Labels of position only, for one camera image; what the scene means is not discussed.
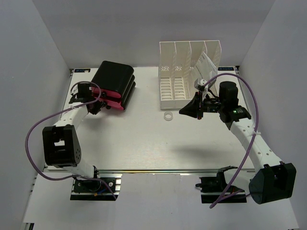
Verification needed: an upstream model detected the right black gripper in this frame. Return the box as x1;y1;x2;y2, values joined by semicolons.
179;91;225;119

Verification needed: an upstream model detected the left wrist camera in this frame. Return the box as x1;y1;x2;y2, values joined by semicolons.
70;86;78;96

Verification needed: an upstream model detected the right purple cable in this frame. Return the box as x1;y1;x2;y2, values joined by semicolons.
209;73;259;208

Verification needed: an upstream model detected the white file rack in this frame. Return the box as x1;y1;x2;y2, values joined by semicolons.
158;40;222;110

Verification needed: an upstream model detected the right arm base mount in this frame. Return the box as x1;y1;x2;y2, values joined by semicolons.
195;166;247;204

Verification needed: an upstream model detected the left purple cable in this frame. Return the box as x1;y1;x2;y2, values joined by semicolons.
25;81;118;199

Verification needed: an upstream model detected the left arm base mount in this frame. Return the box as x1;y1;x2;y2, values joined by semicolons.
70;176;121;201

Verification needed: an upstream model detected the white instruction booklet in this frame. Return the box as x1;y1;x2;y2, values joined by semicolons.
191;51;218;85

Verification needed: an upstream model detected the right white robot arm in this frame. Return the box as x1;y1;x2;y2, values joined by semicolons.
179;81;296;204

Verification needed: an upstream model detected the clear tape roll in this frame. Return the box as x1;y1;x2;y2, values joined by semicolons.
164;111;173;121

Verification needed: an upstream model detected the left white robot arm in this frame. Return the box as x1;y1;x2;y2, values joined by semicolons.
42;81;103;191

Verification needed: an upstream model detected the black pink drawer organizer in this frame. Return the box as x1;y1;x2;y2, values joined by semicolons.
92;60;136;111

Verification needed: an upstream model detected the purple cable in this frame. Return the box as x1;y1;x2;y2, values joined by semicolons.
25;81;118;199
209;73;259;208

